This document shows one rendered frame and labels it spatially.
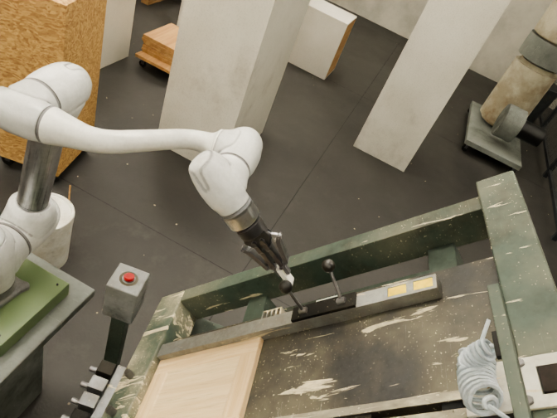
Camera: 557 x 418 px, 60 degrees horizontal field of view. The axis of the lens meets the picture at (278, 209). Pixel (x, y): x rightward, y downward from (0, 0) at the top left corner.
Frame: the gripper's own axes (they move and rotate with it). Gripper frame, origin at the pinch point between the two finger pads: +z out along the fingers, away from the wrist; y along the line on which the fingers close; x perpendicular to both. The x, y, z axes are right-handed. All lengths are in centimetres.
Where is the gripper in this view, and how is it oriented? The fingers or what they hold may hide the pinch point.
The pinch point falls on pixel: (285, 274)
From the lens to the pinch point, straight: 136.8
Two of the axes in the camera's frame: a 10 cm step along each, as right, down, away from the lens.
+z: 5.1, 7.4, 4.4
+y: -8.4, 3.2, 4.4
